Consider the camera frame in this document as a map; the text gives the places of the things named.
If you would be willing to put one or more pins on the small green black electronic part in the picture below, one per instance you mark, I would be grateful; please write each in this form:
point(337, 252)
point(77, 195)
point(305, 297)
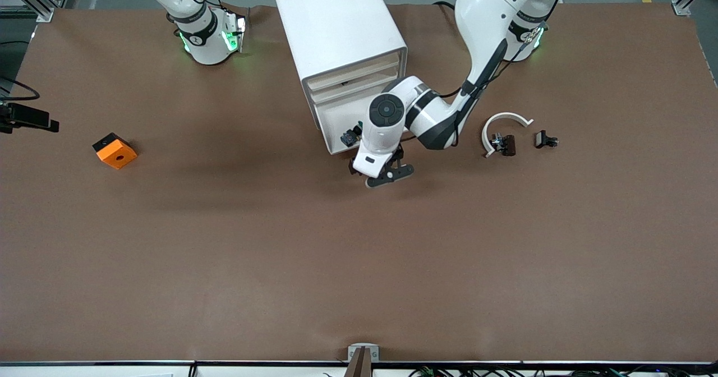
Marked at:
point(349, 138)

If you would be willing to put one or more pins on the white curved plastic piece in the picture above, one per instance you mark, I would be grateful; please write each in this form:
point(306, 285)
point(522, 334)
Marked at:
point(507, 115)

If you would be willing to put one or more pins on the small black component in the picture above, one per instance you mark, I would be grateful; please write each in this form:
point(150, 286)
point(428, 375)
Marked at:
point(542, 139)

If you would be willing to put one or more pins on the dark brown switch component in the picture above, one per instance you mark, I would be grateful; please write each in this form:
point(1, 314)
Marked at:
point(509, 145)

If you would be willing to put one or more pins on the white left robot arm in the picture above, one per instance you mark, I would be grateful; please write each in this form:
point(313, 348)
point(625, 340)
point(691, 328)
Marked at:
point(488, 7)

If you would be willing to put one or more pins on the white plastic bin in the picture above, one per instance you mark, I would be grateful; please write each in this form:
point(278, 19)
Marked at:
point(336, 119)

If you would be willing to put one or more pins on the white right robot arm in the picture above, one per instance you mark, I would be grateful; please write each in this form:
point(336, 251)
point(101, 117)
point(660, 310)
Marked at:
point(205, 49)

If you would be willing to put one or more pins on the brown table cover sheet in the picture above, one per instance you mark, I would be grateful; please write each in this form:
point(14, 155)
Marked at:
point(359, 253)

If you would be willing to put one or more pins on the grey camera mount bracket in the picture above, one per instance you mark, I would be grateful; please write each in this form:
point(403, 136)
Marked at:
point(352, 350)

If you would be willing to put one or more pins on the orange box with black base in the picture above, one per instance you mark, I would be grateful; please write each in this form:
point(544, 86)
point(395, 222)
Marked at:
point(119, 155)

